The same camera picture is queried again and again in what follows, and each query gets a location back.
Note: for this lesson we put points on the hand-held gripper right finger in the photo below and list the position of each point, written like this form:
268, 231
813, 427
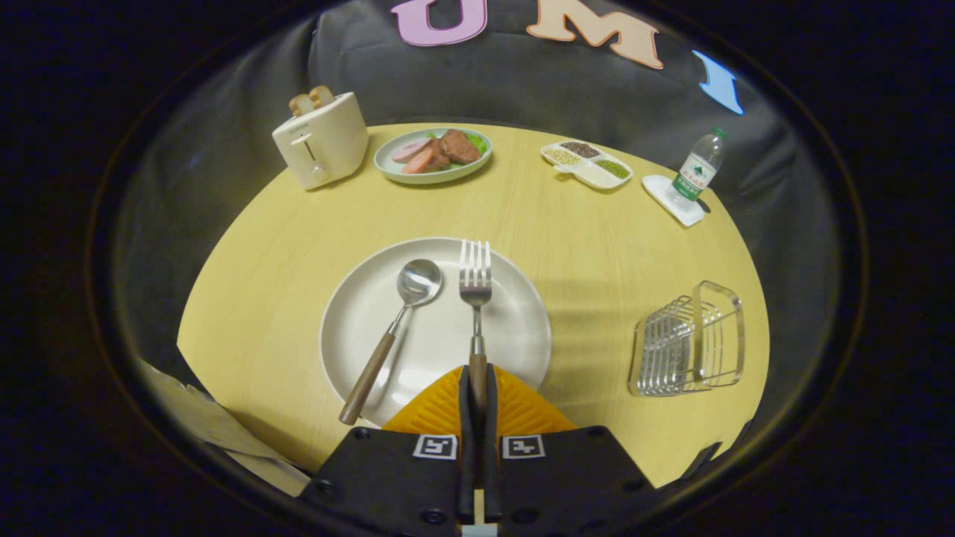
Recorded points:
491, 418

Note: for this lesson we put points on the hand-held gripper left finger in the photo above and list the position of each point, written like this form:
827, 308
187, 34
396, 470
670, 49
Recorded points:
466, 418

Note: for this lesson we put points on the large white round plate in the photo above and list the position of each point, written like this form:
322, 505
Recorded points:
440, 350

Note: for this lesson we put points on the beige cardboard sheet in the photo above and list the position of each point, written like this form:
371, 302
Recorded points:
209, 425

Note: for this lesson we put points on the pink sausage slice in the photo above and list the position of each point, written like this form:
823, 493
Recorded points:
410, 149
419, 164

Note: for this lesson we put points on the pale green food plate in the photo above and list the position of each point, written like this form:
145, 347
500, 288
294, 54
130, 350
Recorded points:
392, 170

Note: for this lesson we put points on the white sectioned grain dish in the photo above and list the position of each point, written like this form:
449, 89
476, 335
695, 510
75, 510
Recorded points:
589, 173

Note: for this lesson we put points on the brown meat piece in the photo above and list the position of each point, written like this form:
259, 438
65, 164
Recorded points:
459, 147

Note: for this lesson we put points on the green lettuce leaf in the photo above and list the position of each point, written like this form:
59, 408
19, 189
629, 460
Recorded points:
479, 142

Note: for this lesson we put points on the white square coaster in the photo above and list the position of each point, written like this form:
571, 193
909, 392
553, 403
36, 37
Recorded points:
660, 190

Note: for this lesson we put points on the cream toaster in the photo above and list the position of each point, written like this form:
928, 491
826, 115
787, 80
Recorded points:
328, 142

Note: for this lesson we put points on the clear plastic water bottle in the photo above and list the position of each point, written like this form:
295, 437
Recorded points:
694, 175

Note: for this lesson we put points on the black backdrop cloth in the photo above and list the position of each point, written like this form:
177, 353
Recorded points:
522, 89

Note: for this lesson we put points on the toast slice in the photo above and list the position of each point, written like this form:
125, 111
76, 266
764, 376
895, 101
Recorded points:
301, 104
322, 95

